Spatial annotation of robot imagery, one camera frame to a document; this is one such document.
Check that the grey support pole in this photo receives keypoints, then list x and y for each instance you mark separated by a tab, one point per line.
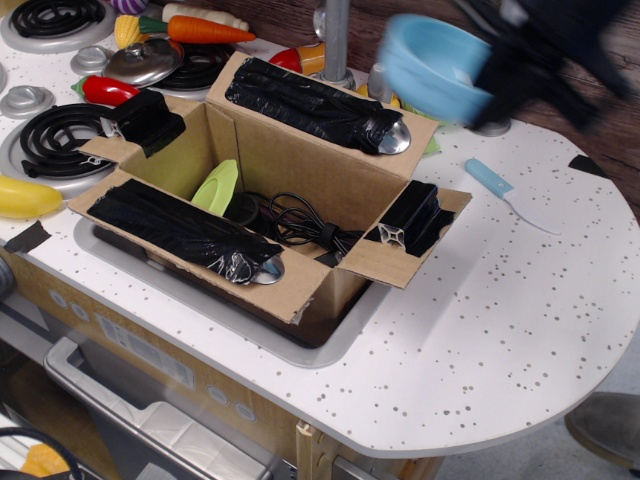
493	129

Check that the grey oven door handle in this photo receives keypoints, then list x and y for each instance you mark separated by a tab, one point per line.
150	430

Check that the blue handled toy knife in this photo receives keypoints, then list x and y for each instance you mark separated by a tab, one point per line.
503	190

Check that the grey faucet handle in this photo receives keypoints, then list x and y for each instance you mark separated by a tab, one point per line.
377	86

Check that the black rear stove coil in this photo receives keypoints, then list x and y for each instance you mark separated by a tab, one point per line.
50	27

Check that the grey faucet post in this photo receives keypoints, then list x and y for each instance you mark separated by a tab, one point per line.
331	25

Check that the yellow toy corn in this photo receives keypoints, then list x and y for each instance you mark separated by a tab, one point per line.
127	31

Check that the yellow toy banana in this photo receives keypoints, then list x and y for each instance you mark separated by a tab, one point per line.
21	199

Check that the black stove coil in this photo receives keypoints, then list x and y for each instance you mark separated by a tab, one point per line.
198	71
47	149
50	27

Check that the cream toy bottle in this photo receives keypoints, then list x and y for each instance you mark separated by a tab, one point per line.
178	9

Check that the grey stove knob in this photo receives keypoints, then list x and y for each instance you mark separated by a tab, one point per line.
26	101
91	60

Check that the light blue bowl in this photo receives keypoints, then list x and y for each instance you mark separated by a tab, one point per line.
433	66

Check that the open cardboard box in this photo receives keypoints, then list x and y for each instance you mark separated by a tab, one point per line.
347	187

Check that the silver pot lid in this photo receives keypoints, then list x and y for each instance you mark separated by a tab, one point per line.
145	64

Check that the purple striped toy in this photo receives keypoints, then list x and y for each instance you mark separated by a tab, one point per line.
129	7

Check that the black middle stove coil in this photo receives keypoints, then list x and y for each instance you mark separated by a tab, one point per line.
198	71

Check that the black front stove coil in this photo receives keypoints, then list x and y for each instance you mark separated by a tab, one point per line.
47	149

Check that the red orange toy pepper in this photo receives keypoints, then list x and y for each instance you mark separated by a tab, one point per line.
307	60

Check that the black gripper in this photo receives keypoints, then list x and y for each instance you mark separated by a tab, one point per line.
530	44

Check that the black tape piece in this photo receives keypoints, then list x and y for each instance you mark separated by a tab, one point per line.
29	239

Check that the red toy chili pepper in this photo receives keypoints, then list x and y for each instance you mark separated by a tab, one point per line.
104	90

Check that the orange toy carrot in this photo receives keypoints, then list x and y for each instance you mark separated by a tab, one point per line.
193	30

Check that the light green plastic dish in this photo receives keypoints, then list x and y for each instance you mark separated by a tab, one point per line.
217	190

